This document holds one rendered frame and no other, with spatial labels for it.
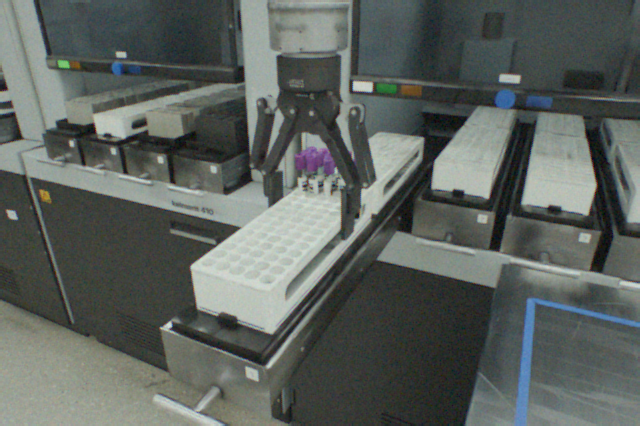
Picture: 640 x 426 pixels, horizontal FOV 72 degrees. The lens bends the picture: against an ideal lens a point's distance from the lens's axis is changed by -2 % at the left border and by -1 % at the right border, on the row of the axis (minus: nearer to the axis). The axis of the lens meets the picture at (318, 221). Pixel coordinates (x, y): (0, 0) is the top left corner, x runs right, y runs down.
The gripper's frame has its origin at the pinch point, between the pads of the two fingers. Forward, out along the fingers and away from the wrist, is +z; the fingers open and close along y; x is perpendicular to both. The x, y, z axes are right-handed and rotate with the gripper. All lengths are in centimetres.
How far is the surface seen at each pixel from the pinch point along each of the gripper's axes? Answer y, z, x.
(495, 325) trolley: 25.2, 4.3, -7.9
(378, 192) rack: 4.9, 1.2, 13.6
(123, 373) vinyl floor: -83, 86, 22
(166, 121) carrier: -55, 0, 31
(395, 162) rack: 4.1, -0.1, 24.8
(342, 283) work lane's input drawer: 6.7, 6.7, -4.4
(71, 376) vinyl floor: -98, 86, 14
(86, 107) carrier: -83, -1, 31
